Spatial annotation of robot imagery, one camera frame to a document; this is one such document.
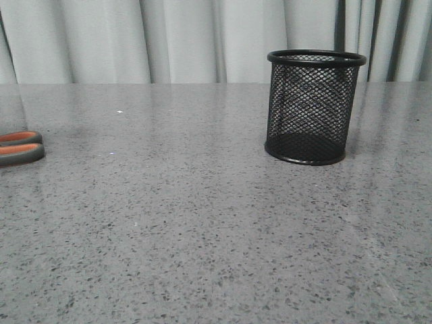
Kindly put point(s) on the grey orange handled scissors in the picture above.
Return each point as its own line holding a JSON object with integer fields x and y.
{"x": 21, "y": 147}

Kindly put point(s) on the black mesh pen bucket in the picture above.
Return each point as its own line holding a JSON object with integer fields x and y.
{"x": 310, "y": 103}

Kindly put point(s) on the grey white curtain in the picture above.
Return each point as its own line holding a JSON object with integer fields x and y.
{"x": 61, "y": 42}

